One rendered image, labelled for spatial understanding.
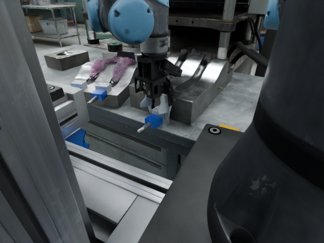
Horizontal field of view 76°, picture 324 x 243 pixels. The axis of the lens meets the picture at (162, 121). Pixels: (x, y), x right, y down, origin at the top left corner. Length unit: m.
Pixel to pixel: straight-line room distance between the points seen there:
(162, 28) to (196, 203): 0.45
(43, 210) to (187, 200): 0.11
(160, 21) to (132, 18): 0.18
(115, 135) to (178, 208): 0.81
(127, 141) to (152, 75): 0.44
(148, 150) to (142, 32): 0.60
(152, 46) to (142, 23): 0.18
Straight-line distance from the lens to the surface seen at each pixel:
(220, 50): 1.38
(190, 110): 0.68
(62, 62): 1.33
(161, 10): 0.55
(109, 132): 1.00
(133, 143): 0.92
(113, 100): 0.82
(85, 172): 0.36
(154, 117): 0.67
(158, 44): 0.56
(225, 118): 0.78
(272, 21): 0.60
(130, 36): 0.38
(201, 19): 1.47
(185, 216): 0.18
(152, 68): 0.57
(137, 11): 0.38
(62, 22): 6.18
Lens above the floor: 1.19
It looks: 33 degrees down
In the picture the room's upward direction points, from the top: straight up
